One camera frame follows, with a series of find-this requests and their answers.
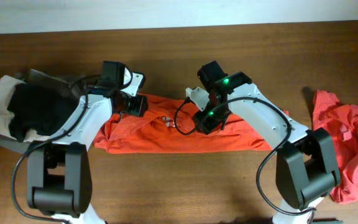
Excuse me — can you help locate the left black cable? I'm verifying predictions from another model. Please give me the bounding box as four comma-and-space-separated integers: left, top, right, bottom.
10, 70, 134, 224

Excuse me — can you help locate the orange soccer t-shirt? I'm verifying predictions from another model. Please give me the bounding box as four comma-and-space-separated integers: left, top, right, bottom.
93, 95, 272, 154

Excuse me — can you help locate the black cable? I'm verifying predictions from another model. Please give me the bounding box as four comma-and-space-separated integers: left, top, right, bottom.
173, 96, 318, 217
10, 70, 134, 224

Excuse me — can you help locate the right black cable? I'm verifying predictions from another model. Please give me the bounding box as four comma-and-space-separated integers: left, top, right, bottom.
173, 96, 318, 217

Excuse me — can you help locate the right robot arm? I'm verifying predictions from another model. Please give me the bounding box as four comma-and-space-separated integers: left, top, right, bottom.
186, 61, 341, 224

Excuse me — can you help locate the grey folded garment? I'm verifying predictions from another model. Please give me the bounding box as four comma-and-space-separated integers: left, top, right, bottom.
0, 69, 79, 153

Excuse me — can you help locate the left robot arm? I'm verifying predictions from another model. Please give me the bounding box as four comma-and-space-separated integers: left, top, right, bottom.
26, 61, 148, 223

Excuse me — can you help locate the beige folded garment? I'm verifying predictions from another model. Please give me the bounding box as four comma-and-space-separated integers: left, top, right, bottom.
0, 75, 25, 141

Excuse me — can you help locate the red t-shirt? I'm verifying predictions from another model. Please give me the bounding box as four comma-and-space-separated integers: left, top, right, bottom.
313, 90, 358, 204

